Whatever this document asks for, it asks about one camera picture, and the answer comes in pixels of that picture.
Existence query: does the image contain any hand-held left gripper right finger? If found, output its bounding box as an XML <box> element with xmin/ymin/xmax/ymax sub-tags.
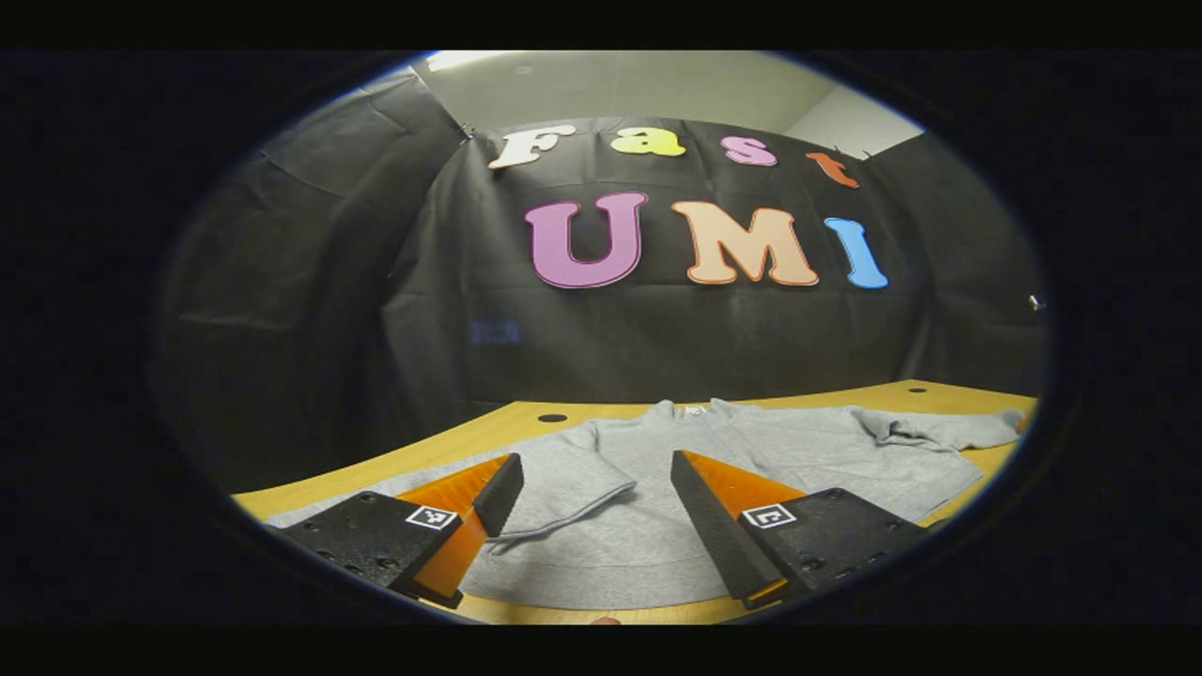
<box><xmin>670</xmin><ymin>449</ymin><xmax>931</xmax><ymax>611</ymax></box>

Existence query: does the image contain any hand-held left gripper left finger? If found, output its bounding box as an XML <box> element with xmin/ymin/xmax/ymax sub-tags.
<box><xmin>266</xmin><ymin>453</ymin><xmax>524</xmax><ymax>609</ymax></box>

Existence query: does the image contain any grey sweatshirt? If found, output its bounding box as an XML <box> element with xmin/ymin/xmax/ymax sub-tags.
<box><xmin>266</xmin><ymin>398</ymin><xmax>1026</xmax><ymax>609</ymax></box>

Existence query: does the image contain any black backdrop cloth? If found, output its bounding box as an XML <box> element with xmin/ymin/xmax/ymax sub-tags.
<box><xmin>155</xmin><ymin>70</ymin><xmax>1051</xmax><ymax>494</ymax></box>

